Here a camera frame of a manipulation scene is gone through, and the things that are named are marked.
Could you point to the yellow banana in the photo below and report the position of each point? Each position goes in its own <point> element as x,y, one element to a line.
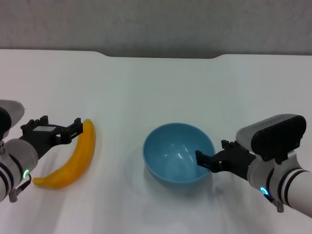
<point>80,158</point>

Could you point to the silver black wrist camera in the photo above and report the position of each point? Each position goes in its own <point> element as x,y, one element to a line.
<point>12,107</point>
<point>273,136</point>

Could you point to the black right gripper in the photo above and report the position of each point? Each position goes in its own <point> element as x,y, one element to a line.
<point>236,161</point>

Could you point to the blue plastic bowl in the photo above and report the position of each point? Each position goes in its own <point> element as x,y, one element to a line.
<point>170,146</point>

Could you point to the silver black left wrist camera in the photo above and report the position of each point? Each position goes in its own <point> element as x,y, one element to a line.
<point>12,107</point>

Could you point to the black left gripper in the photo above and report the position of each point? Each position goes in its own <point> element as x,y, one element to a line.
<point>41,136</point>

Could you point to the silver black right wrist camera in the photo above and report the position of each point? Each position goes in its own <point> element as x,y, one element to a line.
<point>273,136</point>

